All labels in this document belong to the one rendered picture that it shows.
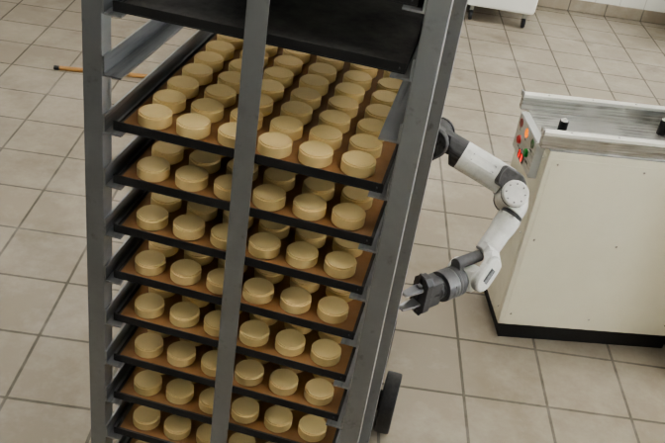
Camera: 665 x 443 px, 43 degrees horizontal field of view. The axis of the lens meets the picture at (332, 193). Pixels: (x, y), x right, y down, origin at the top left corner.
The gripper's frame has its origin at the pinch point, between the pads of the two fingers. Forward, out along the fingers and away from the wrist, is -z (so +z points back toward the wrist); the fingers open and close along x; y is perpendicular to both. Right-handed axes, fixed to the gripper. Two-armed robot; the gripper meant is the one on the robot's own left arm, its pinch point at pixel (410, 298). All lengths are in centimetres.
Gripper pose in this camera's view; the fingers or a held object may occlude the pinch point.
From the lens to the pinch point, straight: 231.3
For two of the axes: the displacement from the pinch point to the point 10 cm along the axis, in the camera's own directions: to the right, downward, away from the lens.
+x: 1.3, -8.5, -5.2
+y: 5.9, 4.9, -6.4
